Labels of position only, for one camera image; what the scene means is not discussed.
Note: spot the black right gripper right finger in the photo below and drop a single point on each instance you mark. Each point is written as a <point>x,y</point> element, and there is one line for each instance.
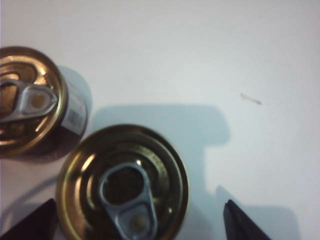
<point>240,225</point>

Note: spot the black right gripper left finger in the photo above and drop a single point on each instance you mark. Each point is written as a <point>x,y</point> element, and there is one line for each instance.
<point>37,222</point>

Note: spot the red tomato paste can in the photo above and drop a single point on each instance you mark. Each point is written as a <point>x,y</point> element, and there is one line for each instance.
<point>30,100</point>
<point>120,185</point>

